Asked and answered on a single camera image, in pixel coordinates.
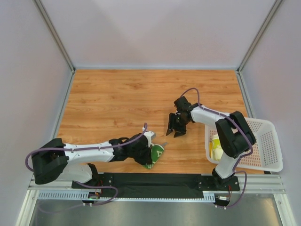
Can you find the cream yellow crocodile towel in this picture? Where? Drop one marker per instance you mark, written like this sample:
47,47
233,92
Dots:
215,149

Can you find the aluminium frame post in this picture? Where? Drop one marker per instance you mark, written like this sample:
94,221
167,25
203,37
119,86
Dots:
264,26
47,20

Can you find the white plastic basket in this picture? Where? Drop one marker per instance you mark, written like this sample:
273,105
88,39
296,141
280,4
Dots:
266,152

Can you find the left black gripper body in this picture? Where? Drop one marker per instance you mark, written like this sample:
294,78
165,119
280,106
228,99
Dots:
147,155

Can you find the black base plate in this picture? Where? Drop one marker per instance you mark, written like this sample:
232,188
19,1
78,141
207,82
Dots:
155,186

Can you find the right aluminium frame post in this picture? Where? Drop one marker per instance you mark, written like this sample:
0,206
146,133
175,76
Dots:
264,26

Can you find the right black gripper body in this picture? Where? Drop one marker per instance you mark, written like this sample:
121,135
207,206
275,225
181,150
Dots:
178,121

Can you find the left aluminium frame post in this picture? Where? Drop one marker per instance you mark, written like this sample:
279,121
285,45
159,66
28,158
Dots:
47,20

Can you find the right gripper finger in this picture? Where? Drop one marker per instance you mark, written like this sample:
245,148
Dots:
179,133
171,123

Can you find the green patterned towel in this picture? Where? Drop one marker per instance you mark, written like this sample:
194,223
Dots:
152,155

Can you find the aluminium front rail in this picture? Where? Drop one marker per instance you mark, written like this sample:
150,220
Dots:
256,184

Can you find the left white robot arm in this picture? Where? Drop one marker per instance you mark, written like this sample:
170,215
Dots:
57,160

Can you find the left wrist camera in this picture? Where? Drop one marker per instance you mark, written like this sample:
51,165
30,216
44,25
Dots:
150,135

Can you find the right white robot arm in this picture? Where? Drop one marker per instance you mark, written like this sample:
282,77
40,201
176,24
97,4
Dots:
234,133

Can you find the grey slotted cable duct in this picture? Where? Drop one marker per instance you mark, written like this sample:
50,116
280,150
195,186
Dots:
88,196

